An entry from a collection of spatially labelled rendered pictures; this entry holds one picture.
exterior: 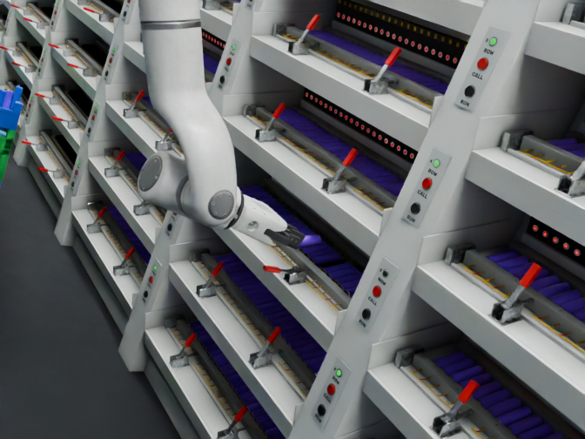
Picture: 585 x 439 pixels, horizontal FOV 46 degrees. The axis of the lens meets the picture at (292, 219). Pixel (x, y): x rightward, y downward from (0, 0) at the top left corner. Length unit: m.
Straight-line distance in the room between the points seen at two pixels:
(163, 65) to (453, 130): 0.44
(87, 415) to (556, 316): 1.08
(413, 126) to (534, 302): 0.33
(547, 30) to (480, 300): 0.38
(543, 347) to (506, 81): 0.37
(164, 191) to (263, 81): 0.62
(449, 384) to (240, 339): 0.52
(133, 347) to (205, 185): 0.90
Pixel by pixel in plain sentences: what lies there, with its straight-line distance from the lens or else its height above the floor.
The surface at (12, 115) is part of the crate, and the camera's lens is 2.07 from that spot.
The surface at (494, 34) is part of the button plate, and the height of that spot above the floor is 1.07.
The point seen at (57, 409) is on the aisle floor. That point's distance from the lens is 1.67.
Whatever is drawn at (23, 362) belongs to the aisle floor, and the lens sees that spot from 1.79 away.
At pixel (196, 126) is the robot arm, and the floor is 0.79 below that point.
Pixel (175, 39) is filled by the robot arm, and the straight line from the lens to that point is 1.05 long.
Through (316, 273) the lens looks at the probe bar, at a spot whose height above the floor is 0.56.
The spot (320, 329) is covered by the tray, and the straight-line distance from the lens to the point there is 1.23.
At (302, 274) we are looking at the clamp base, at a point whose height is 0.54.
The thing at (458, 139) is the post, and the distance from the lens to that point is 1.06.
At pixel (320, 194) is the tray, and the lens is 1.26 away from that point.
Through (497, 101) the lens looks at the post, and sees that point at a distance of 1.04.
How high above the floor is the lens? 1.00
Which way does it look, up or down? 16 degrees down
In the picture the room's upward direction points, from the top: 22 degrees clockwise
